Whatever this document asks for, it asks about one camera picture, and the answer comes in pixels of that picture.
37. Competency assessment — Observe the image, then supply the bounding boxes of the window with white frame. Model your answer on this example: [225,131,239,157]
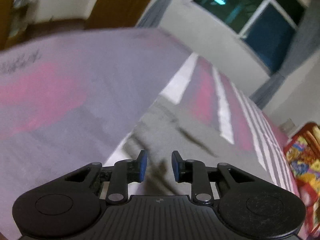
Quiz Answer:
[192,0,306,74]

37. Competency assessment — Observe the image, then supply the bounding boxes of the pink grey striped bedsheet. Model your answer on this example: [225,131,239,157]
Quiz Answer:
[1,29,297,239]

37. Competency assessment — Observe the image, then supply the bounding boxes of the grey right curtain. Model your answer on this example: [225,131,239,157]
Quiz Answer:
[246,0,319,109]

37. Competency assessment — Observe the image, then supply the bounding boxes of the grey pants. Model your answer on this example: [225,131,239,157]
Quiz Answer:
[107,96,259,196]

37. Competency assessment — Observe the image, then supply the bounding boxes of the colourful red yellow blanket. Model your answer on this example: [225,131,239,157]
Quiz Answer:
[284,122,319,239]

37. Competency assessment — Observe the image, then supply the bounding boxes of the grey curtain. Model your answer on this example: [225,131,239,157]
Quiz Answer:
[246,0,319,109]
[136,0,172,28]

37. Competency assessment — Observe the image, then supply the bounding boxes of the grey left curtain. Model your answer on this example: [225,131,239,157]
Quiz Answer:
[136,0,172,28]

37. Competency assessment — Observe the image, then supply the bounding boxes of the brown wooden door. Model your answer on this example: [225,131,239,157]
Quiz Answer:
[85,0,151,29]

